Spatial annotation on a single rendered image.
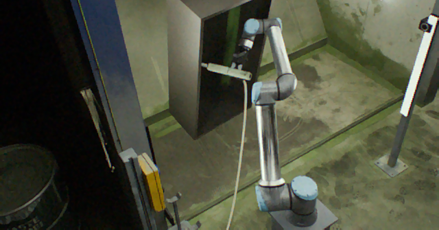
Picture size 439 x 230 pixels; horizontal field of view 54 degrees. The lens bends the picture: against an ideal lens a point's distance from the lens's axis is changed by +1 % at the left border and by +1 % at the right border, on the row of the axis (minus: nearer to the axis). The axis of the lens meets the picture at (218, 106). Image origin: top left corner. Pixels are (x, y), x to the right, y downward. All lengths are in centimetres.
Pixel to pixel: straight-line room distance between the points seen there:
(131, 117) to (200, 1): 83
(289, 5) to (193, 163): 208
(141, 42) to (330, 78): 198
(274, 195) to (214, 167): 134
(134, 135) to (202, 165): 150
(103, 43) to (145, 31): 216
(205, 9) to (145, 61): 164
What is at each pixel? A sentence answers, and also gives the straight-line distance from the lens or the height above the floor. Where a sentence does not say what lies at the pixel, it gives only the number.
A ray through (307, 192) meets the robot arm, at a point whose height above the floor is 91.
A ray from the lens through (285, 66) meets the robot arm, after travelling 253.
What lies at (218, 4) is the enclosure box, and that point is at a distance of 262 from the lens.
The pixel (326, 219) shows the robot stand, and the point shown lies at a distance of 273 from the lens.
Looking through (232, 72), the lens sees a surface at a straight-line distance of 284.
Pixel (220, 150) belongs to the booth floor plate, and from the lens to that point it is 386.
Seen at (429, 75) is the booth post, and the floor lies 37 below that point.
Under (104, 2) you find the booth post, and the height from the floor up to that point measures 204.
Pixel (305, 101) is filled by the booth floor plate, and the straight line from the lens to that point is 436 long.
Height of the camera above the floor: 287
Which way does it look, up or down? 41 degrees down
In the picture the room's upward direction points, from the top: 4 degrees counter-clockwise
